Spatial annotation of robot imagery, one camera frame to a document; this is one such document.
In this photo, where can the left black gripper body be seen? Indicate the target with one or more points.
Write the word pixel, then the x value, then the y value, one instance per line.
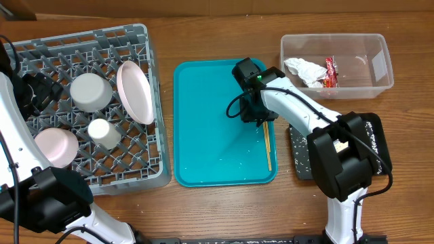
pixel 32 94

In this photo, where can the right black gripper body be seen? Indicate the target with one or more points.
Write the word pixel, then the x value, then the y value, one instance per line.
pixel 253 113

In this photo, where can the wooden chopstick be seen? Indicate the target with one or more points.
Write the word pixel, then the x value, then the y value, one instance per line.
pixel 266 135
pixel 269 160

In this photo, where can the grey white bowl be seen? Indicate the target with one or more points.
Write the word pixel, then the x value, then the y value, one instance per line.
pixel 90 92

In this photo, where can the white napkin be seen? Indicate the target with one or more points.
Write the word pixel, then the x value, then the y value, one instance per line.
pixel 311 74

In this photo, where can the red snack wrapper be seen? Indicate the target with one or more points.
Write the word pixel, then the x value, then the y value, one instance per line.
pixel 330 80

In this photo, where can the white cup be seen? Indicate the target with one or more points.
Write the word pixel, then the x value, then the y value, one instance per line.
pixel 104 133

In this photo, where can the large white plate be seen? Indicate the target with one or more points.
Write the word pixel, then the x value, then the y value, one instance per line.
pixel 135 92

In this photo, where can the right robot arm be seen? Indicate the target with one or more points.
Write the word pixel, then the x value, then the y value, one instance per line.
pixel 340 155

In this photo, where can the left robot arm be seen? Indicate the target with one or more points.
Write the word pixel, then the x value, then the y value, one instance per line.
pixel 35 195

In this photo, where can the teal serving tray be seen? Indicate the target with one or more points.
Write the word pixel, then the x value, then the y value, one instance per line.
pixel 211 149

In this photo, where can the grey plastic dish rack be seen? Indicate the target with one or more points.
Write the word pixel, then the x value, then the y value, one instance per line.
pixel 140 161

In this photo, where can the clear plastic bin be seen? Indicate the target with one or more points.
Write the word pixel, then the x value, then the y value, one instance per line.
pixel 363 63

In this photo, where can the black tray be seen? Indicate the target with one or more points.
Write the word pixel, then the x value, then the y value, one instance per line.
pixel 379 133

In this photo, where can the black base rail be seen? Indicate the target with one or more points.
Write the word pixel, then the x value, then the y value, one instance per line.
pixel 298 239

